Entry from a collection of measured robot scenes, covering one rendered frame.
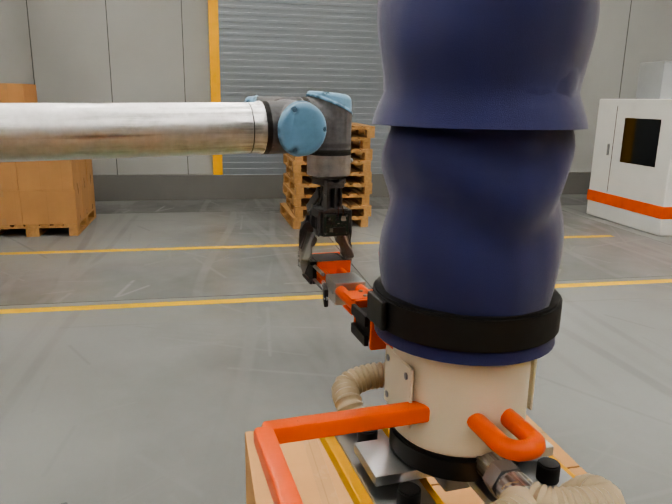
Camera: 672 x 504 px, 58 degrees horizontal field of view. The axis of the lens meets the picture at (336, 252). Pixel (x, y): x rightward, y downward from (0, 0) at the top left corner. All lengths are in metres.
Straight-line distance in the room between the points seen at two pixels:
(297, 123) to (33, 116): 0.39
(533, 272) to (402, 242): 0.14
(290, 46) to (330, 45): 0.64
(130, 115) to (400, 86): 0.48
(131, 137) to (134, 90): 9.33
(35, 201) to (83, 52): 3.26
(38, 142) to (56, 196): 6.87
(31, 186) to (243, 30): 4.19
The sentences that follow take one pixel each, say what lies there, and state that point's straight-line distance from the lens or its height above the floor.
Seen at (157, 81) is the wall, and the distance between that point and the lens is 10.29.
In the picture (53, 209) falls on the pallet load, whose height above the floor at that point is 0.32.
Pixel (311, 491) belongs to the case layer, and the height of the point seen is 0.54.
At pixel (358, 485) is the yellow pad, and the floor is 1.16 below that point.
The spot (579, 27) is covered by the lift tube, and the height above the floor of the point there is 1.70.
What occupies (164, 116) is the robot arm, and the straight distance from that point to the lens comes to 1.00.
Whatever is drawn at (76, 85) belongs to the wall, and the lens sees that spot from 10.45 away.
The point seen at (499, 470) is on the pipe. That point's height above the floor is 1.23.
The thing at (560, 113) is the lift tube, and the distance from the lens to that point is 0.66.
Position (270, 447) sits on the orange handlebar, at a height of 1.28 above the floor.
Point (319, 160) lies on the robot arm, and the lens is 1.23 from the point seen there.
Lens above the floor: 1.63
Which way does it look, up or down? 14 degrees down
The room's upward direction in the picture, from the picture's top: 1 degrees clockwise
